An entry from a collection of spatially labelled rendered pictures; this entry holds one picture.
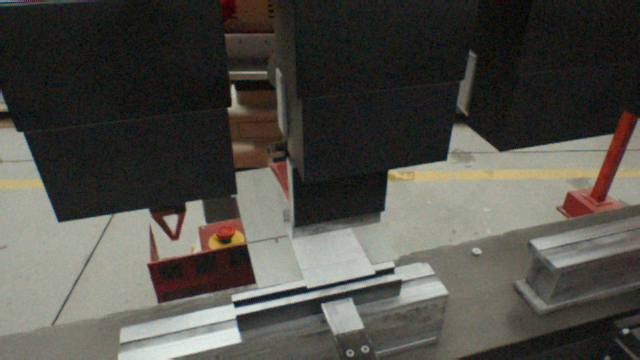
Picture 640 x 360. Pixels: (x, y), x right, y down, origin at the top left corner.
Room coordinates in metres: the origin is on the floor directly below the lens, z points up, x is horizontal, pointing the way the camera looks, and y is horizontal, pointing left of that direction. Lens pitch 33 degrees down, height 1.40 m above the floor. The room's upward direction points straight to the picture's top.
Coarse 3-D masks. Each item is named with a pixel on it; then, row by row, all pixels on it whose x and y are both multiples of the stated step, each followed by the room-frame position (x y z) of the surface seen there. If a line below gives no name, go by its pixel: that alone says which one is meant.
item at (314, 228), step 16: (288, 160) 0.38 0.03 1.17; (288, 176) 0.38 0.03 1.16; (352, 176) 0.38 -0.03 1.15; (368, 176) 0.39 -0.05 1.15; (384, 176) 0.39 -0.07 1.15; (288, 192) 0.39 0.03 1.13; (304, 192) 0.37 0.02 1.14; (320, 192) 0.37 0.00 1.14; (336, 192) 0.38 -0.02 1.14; (352, 192) 0.38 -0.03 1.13; (368, 192) 0.39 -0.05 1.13; (384, 192) 0.39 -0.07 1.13; (304, 208) 0.37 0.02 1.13; (320, 208) 0.37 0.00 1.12; (336, 208) 0.38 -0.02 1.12; (352, 208) 0.38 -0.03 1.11; (368, 208) 0.39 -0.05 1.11; (384, 208) 0.39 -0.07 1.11; (304, 224) 0.37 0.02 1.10; (320, 224) 0.38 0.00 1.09; (336, 224) 0.39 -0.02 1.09; (352, 224) 0.39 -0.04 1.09; (368, 224) 0.40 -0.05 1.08
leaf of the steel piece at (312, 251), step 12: (288, 216) 0.50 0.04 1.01; (288, 228) 0.49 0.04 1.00; (300, 240) 0.46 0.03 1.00; (312, 240) 0.46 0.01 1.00; (324, 240) 0.46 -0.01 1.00; (336, 240) 0.46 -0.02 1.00; (348, 240) 0.46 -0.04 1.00; (300, 252) 0.44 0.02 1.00; (312, 252) 0.44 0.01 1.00; (324, 252) 0.44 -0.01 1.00; (336, 252) 0.44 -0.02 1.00; (348, 252) 0.44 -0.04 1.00; (360, 252) 0.44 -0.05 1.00; (300, 264) 0.42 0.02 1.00; (312, 264) 0.42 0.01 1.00; (324, 264) 0.42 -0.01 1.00
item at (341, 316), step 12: (336, 300) 0.36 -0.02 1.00; (348, 300) 0.36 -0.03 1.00; (324, 312) 0.34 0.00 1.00; (336, 312) 0.34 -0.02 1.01; (348, 312) 0.34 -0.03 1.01; (336, 324) 0.32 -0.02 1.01; (348, 324) 0.32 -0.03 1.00; (360, 324) 0.32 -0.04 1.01; (336, 336) 0.31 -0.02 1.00; (348, 336) 0.31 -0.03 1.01; (360, 336) 0.31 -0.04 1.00; (336, 348) 0.30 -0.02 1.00; (348, 348) 0.29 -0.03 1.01; (360, 348) 0.29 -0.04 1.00; (372, 348) 0.29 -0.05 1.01
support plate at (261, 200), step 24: (264, 168) 0.65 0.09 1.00; (240, 192) 0.58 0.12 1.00; (264, 192) 0.58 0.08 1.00; (240, 216) 0.52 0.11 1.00; (264, 216) 0.52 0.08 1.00; (288, 240) 0.47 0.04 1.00; (360, 240) 0.47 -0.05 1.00; (384, 240) 0.47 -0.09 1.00; (264, 264) 0.42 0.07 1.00; (288, 264) 0.42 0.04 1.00
